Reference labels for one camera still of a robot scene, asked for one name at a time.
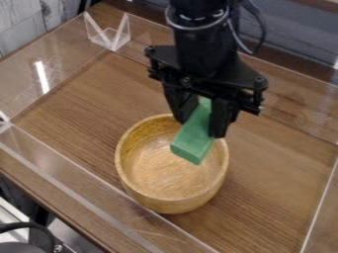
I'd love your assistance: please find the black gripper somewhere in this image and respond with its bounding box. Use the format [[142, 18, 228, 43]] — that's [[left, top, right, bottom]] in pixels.
[[146, 13, 269, 138]]

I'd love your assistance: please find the green rectangular block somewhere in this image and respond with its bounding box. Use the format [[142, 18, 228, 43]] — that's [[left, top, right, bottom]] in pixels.
[[170, 98, 214, 165]]

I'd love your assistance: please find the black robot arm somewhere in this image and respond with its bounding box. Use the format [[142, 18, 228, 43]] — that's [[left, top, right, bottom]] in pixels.
[[146, 0, 269, 138]]

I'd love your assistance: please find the brown wooden bowl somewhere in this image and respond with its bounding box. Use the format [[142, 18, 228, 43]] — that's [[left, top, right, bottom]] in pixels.
[[115, 114, 230, 214]]

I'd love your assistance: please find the clear acrylic corner bracket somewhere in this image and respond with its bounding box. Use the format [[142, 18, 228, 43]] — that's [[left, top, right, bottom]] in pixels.
[[83, 12, 131, 52]]

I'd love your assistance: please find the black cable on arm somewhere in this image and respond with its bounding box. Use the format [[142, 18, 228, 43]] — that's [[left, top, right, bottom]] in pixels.
[[226, 0, 269, 55]]

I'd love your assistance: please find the black metal frame piece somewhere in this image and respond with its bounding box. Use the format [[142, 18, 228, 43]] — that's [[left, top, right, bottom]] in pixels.
[[28, 214, 67, 253]]

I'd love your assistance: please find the black cable lower left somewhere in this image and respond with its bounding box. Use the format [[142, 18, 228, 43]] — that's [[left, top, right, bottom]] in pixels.
[[0, 220, 56, 253]]

